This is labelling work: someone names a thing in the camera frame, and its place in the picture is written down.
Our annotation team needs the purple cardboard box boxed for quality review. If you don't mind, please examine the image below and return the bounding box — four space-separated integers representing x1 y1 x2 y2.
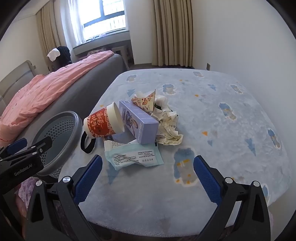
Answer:
118 100 159 145

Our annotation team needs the purple fuzzy cloth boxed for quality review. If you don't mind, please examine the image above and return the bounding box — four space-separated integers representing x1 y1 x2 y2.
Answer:
15 177 37 209

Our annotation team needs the grey bed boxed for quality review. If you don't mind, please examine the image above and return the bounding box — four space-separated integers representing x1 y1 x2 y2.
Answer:
0 54 127 149

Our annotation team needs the red paper cup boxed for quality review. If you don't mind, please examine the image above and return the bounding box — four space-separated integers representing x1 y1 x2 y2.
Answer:
83 102 125 139

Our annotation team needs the light blue printed blanket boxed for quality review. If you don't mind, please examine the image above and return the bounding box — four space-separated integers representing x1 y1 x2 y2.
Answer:
58 68 292 234

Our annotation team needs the white tissue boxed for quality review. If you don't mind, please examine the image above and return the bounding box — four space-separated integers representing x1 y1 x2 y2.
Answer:
154 95 172 112

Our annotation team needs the pale blue wipe packet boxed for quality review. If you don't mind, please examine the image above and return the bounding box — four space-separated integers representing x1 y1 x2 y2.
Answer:
104 139 164 171

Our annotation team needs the grey headboard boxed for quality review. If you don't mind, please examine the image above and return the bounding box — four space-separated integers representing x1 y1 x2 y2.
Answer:
0 60 36 114

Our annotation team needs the brown chair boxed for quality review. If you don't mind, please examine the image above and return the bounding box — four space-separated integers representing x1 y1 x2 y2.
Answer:
47 58 59 72

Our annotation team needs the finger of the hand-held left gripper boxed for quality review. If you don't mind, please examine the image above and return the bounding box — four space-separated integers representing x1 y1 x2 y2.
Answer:
0 136 53 164
0 138 28 160

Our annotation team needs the beige snack wrapper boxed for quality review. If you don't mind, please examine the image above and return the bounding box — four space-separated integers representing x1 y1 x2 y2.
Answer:
131 89 158 114

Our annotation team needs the pink duvet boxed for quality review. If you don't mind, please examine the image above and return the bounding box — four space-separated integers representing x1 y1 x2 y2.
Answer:
0 50 115 142

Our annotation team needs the white paper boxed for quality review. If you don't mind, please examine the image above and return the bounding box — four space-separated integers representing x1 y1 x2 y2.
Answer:
156 109 184 146

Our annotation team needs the white cloth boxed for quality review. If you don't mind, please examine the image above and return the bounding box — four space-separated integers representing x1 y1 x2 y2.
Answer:
47 48 61 62

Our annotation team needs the beige curtain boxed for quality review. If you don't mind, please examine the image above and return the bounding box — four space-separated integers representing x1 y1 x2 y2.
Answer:
154 0 193 67
36 0 70 55

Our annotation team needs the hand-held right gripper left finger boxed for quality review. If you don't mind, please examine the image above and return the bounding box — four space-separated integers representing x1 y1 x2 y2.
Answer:
25 156 103 241

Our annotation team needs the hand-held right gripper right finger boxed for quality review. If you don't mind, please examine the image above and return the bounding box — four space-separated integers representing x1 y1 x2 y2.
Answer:
183 155 271 241

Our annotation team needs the white sheer curtain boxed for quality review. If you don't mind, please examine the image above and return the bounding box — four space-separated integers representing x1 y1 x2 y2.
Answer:
60 0 86 48

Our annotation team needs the dark garment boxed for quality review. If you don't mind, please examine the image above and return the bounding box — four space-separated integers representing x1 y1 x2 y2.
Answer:
57 46 72 68

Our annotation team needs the grey perforated plastic basket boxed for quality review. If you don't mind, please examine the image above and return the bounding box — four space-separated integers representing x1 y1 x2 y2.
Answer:
30 111 83 183

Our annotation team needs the grey window sill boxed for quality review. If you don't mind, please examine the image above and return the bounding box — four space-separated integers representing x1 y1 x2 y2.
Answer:
73 29 130 56

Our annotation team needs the black tape roll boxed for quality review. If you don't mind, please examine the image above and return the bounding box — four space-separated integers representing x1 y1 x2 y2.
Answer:
80 132 96 154

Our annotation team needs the window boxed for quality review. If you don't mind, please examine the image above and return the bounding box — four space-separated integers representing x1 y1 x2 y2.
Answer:
80 0 126 40

